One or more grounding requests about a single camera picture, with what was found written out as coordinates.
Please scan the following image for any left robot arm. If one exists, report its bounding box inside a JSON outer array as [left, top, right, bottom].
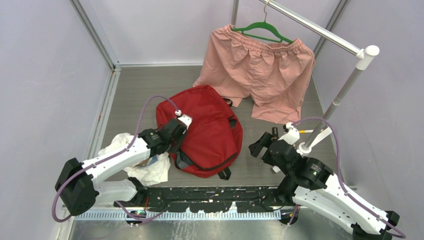
[[52, 114, 193, 222]]

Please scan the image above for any pink skirt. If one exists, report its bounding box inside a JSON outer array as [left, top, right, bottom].
[[193, 24, 315, 124]]

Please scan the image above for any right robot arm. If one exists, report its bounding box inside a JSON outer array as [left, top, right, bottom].
[[248, 130, 400, 240]]

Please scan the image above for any red backpack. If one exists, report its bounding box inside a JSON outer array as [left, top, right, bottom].
[[156, 85, 243, 180]]

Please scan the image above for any white clothes rack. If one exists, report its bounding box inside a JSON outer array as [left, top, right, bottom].
[[230, 0, 381, 174]]

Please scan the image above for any white crumpled cloth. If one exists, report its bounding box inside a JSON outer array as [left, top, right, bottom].
[[97, 132, 171, 187]]

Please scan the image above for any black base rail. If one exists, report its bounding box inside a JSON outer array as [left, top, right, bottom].
[[120, 186, 295, 213]]

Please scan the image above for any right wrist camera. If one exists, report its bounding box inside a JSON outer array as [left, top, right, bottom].
[[279, 122, 300, 145]]

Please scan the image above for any green clothes hanger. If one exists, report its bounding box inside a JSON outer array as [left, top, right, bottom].
[[231, 3, 294, 45]]

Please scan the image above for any yellow capped marker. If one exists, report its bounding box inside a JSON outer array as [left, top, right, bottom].
[[298, 129, 323, 134]]

